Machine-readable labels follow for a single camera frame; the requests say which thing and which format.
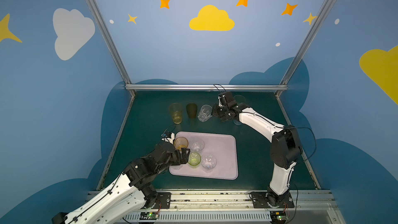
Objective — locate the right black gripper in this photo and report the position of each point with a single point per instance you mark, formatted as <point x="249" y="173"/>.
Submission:
<point x="220" y="111"/>

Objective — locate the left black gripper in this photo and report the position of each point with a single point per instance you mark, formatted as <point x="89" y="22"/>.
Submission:
<point x="181" y="155"/>

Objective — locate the green faceted glass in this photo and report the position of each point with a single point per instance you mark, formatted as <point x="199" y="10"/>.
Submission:
<point x="194" y="159"/>

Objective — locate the clear faceted glass back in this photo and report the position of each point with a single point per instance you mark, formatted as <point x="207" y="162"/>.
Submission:
<point x="205" y="113"/>

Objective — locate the clear faceted glass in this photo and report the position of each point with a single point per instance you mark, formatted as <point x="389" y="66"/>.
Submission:
<point x="205" y="113"/>
<point x="176" y="167"/>
<point x="208" y="162"/>
<point x="197" y="145"/>

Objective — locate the amber faceted glass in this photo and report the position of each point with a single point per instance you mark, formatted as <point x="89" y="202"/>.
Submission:
<point x="180" y="143"/>

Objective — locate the dark brown textured cup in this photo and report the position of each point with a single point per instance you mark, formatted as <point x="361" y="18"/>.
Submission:
<point x="192" y="110"/>

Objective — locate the lilac plastic tray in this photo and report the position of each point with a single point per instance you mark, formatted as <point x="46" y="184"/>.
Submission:
<point x="223" y="147"/>

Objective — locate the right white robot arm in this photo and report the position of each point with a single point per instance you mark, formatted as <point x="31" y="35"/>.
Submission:
<point x="285" y="149"/>

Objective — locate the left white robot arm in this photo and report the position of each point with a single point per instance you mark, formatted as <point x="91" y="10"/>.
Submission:
<point x="131" y="190"/>

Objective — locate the tall pale blue glass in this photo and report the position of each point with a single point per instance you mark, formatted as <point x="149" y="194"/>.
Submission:
<point x="236" y="122"/>

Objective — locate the tall pale green glass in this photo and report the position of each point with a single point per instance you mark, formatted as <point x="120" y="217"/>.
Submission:
<point x="240" y="99"/>

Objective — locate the tall yellow glass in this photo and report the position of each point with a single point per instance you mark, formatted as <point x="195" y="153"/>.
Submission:
<point x="175" y="111"/>

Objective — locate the left green circuit board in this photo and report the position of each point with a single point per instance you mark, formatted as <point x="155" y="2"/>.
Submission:
<point x="149" y="216"/>

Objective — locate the green circuit board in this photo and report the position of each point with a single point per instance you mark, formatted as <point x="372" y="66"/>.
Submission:
<point x="278" y="217"/>
<point x="149" y="216"/>

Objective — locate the back horizontal aluminium bar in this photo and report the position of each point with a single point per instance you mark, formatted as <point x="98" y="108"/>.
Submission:
<point x="198" y="87"/>

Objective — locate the right green circuit board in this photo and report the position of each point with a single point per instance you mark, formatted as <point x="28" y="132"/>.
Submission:
<point x="278" y="217"/>

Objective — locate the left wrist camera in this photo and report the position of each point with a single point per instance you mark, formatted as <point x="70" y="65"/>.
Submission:
<point x="168" y="137"/>

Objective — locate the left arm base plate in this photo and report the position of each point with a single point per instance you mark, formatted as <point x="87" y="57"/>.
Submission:
<point x="160" y="200"/>

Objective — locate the right aluminium frame post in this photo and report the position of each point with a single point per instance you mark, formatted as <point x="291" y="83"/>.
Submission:
<point x="313" y="30"/>

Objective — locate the aluminium frame post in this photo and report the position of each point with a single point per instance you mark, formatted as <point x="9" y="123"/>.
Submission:
<point x="101" y="24"/>
<point x="313" y="30"/>

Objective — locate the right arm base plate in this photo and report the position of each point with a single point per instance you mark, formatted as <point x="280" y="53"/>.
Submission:
<point x="271" y="200"/>

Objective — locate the aluminium front rail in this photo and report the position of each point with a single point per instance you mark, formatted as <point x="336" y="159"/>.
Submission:
<point x="236" y="207"/>

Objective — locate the left aluminium frame post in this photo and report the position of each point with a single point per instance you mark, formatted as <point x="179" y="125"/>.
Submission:
<point x="101" y="24"/>

